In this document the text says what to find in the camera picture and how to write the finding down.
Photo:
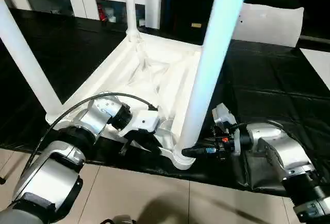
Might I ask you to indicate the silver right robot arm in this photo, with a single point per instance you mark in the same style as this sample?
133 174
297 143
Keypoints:
283 146

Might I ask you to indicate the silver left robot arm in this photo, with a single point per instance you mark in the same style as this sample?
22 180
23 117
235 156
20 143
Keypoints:
43 177

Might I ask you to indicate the small tan label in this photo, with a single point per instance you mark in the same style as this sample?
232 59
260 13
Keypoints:
196 25

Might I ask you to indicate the black table mat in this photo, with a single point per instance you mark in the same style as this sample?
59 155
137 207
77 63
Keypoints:
64 41

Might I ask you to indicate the white flat board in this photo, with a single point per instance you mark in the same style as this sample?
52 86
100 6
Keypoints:
319 64

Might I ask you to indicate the black stand leg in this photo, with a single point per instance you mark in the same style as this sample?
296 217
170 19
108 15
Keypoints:
2 180

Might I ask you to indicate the black cabinet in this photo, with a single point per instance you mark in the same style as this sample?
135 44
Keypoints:
180 2

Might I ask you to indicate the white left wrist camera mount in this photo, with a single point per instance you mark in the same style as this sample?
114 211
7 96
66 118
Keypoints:
144 121

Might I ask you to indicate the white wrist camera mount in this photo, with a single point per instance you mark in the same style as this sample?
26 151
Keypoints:
144 121
223 116

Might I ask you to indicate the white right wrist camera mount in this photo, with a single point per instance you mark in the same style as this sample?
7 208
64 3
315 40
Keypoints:
223 116

